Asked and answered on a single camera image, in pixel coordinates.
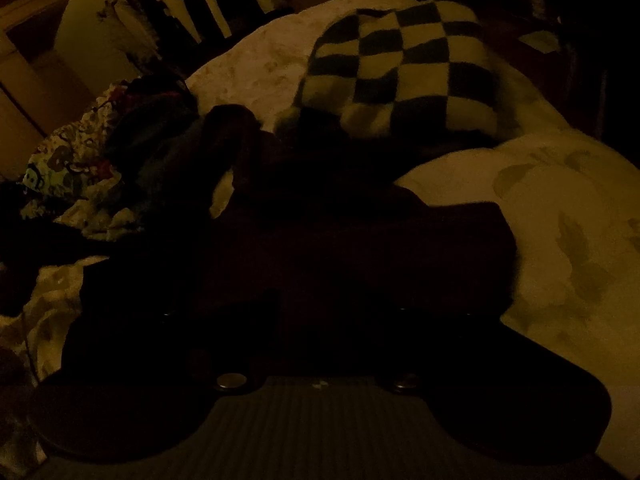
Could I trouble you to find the dark green cloth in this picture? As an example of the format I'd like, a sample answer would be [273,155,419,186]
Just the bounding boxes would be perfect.
[102,72,211,201]

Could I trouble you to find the wooden wardrobe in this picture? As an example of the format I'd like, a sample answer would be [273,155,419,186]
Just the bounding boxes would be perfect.
[0,0,98,181]

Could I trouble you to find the dark brown small garment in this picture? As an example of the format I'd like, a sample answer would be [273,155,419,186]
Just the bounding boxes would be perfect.
[62,104,518,376]

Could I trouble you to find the cartoon printed cloth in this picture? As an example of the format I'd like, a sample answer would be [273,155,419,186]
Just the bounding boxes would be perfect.
[22,82,136,238]

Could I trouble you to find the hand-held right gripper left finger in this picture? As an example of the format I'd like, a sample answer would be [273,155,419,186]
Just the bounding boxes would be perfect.
[150,294,282,377]

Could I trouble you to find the black and white checkered cloth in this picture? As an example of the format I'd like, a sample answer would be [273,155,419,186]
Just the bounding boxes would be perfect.
[292,0,501,142]

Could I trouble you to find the white floral blanket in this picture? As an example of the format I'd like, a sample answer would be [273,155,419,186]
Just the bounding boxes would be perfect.
[0,0,640,480]

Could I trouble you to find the hanging clothes on rack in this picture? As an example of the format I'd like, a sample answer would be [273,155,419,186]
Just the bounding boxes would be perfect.
[97,0,281,63]

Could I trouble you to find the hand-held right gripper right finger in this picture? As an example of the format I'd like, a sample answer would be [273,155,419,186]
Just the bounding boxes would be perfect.
[379,304,507,377]

